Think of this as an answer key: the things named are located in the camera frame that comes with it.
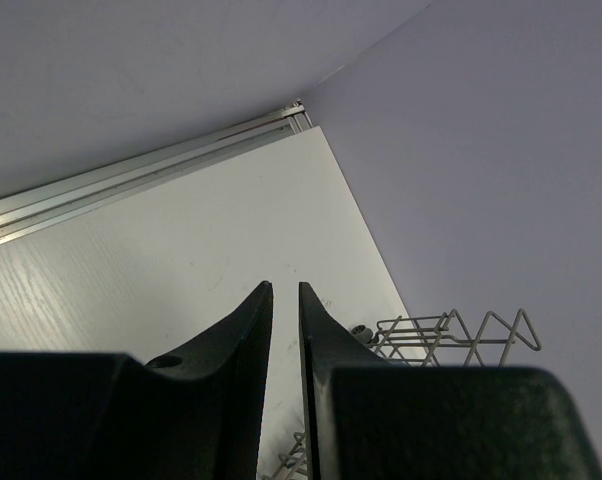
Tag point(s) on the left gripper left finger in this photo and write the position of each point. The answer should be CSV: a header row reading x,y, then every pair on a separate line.
x,y
194,412

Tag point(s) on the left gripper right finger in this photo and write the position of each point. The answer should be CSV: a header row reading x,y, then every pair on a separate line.
x,y
366,418

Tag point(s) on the grey wire dish rack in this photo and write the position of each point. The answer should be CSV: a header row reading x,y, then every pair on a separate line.
x,y
438,340

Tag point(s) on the aluminium table edge rail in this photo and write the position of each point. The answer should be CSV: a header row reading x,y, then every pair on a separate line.
x,y
27,212

